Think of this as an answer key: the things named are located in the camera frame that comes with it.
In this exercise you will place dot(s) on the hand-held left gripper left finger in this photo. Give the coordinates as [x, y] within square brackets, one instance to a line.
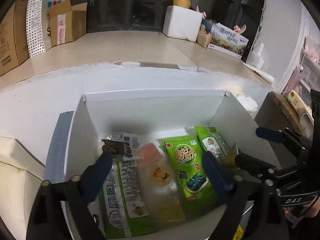
[96, 177]

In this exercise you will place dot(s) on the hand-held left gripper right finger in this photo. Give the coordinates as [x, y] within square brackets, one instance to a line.
[216, 175]

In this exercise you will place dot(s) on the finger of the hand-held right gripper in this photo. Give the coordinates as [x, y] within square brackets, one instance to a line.
[270, 133]
[255, 165]

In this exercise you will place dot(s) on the yellow snack wrapper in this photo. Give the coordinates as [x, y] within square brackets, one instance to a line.
[230, 161]

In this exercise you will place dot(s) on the green packet with cartoon label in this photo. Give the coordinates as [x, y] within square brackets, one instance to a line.
[212, 142]

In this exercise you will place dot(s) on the green seaweed snack packet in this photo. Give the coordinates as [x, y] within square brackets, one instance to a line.
[185, 165]

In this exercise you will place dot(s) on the green packet with barcode label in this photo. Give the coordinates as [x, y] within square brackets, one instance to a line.
[125, 200]

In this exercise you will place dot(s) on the clear brown meat snack packet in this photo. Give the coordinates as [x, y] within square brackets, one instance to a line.
[117, 145]

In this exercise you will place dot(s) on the yellow jelly cup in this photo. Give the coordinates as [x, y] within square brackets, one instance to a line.
[170, 208]

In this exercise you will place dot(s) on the orange jelly cup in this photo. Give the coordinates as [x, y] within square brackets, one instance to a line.
[158, 175]

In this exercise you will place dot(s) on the red jelly cup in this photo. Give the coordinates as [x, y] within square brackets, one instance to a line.
[149, 153]

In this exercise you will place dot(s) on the white cardboard box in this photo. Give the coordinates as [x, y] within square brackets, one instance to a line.
[150, 110]

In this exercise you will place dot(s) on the person's right hand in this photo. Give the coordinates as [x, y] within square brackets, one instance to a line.
[313, 208]

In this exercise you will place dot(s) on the dark wooden side table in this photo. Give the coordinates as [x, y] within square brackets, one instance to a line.
[272, 115]

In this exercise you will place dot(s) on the white rounded device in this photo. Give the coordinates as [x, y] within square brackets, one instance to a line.
[307, 121]

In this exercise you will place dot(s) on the tissue box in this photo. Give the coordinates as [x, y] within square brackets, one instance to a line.
[246, 102]

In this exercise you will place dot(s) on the yellow green small box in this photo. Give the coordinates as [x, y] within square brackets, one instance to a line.
[295, 102]

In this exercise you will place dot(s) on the rolled white paper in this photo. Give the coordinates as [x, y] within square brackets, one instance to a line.
[260, 73]

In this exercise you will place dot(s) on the plastic drawer unit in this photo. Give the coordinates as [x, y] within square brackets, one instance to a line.
[307, 67]

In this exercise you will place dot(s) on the white plastic bottle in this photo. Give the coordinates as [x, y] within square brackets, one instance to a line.
[256, 57]

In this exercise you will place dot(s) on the cream leather sofa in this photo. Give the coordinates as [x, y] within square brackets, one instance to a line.
[15, 180]

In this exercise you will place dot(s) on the landscape printed box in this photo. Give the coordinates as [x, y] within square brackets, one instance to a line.
[227, 41]

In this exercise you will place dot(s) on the pink figure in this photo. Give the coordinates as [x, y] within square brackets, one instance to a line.
[201, 12]
[240, 29]

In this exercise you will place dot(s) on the small brown paper bag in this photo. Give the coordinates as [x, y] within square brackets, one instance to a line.
[203, 37]

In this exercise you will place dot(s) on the white foam box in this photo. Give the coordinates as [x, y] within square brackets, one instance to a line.
[181, 23]

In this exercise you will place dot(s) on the small open cardboard box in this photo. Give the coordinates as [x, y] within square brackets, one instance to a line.
[70, 25]

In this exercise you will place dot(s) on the yellow round fruit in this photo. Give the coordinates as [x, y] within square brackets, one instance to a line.
[182, 1]

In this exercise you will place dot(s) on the polka dot paper bag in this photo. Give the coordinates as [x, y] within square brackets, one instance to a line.
[37, 25]

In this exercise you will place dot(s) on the large brown cardboard box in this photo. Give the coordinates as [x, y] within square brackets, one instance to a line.
[11, 37]

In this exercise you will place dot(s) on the dark window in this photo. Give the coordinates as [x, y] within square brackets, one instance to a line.
[140, 5]

